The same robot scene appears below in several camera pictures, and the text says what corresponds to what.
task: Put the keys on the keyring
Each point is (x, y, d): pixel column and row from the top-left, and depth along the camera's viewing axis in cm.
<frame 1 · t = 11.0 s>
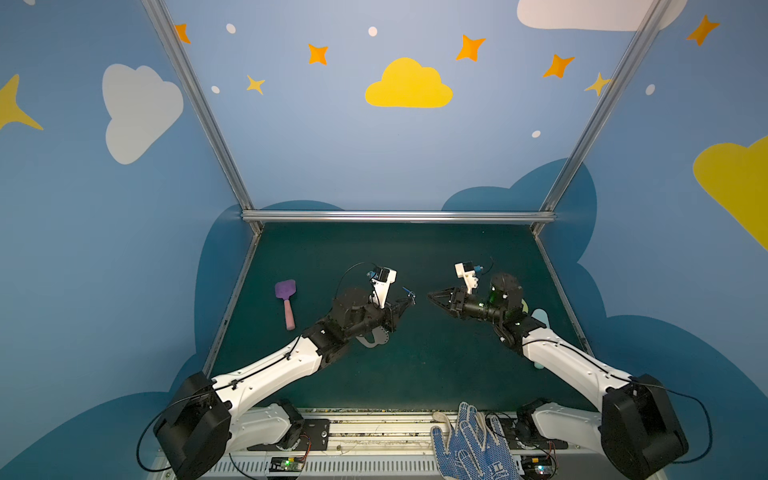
left hand: (415, 302, 73), fingers closed
right hand: (431, 295, 76), fingers closed
purple toy shovel pink handle: (284, 289, 103), point 2 cm above the table

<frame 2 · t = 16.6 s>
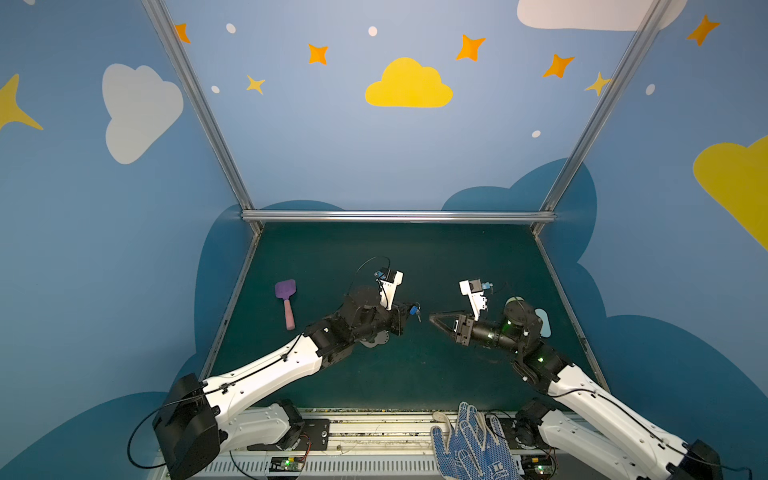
left hand: (420, 307, 72), fingers closed
right hand: (435, 315, 69), fingers closed
the named things where they were.

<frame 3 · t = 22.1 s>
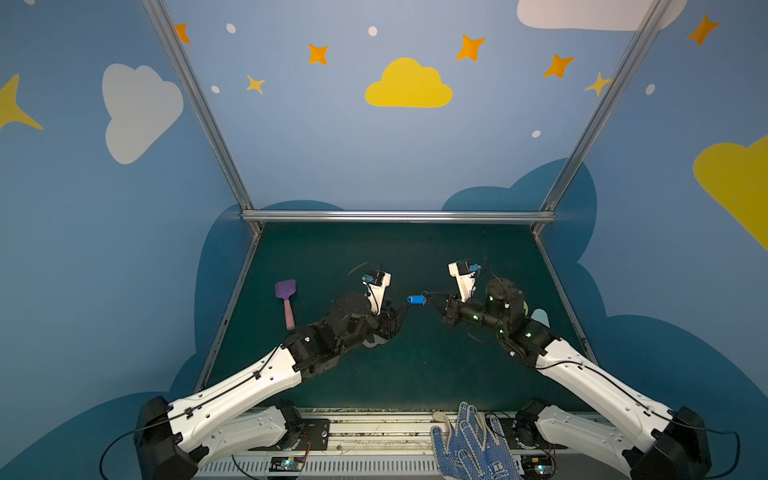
left hand: (406, 307, 69), fingers open
right hand: (430, 294, 73), fingers closed
the named things where they were.

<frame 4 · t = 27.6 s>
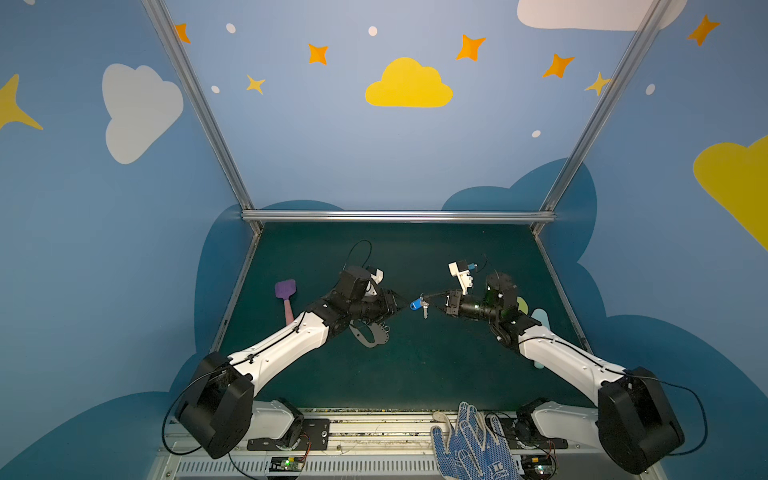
left hand: (410, 307, 77), fingers open
right hand: (427, 297, 77), fingers closed
the named things where they were.

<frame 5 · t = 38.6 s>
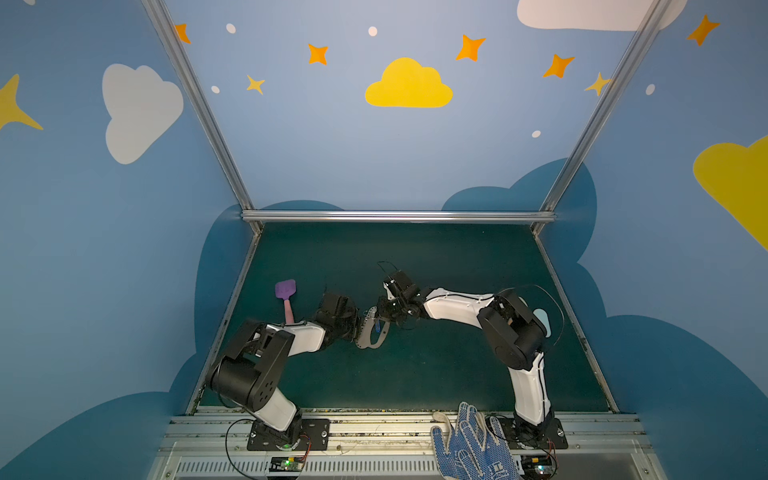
left hand: (373, 314, 93), fingers closed
right hand: (374, 312, 94), fingers closed
the named things where they were.

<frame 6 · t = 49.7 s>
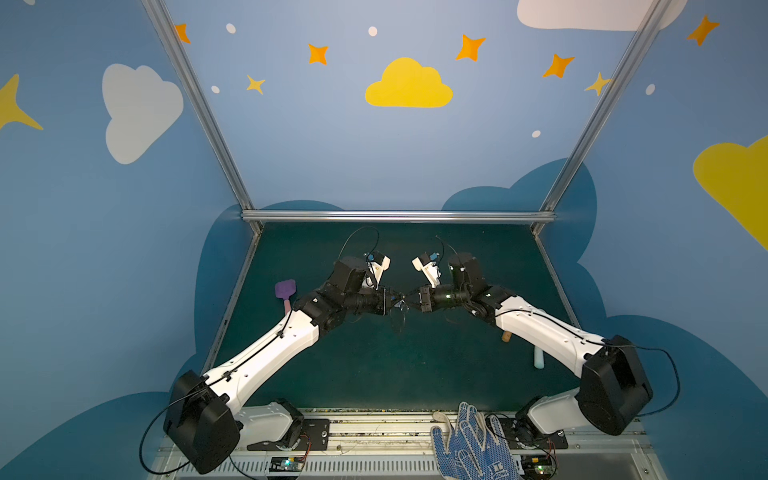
left hand: (405, 298, 74), fingers closed
right hand: (404, 297, 77), fingers closed
the named things where they were.

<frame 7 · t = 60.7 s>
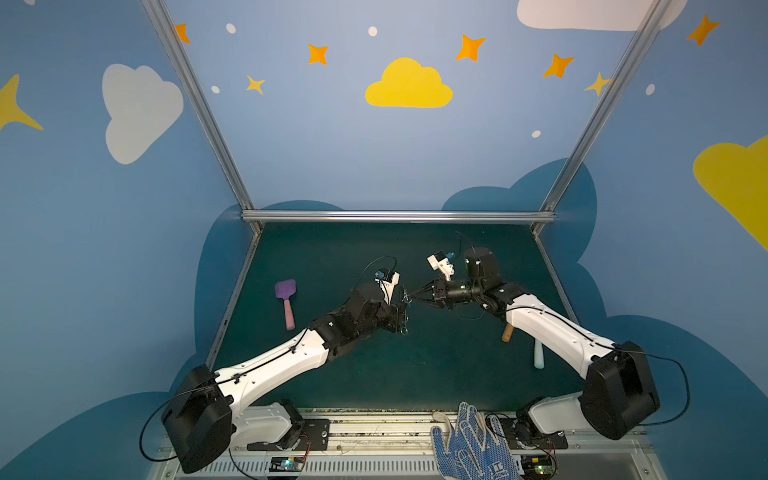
left hand: (410, 306, 77), fingers closed
right hand: (414, 295, 75), fingers closed
the named things where they were.

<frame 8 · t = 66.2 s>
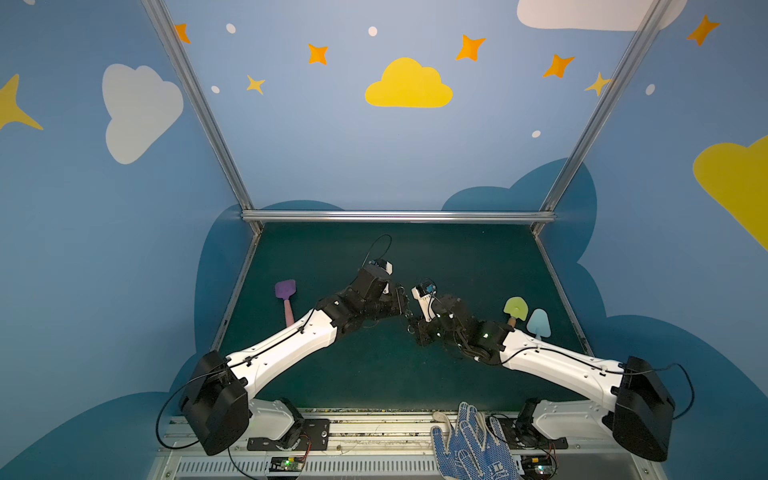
left hand: (413, 301, 77), fingers closed
right hand: (412, 316, 79), fingers closed
the named things where they were.

